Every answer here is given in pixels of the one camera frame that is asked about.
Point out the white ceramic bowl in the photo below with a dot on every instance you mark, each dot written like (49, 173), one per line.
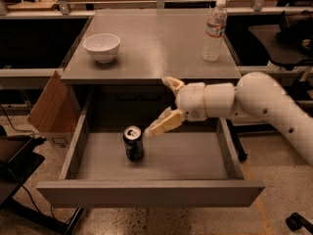
(102, 47)

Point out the brown cardboard box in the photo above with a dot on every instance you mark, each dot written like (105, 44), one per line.
(54, 115)

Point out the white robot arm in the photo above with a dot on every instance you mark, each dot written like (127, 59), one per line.
(256, 97)

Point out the open grey top drawer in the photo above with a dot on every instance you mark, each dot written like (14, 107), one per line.
(193, 166)

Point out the black office chair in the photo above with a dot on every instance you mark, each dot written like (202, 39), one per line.
(288, 43)

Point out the blue pepsi can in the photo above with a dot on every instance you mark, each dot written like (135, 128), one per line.
(133, 142)

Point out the black caster bottom right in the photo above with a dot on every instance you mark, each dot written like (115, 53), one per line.
(296, 221)

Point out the grey cabinet with drawers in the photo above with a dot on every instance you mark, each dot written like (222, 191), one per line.
(154, 44)

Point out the clear plastic water bottle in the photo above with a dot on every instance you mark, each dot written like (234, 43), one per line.
(214, 31)

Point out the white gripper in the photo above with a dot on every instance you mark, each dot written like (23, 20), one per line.
(192, 101)

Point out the black stand left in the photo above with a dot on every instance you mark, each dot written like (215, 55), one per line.
(18, 162)

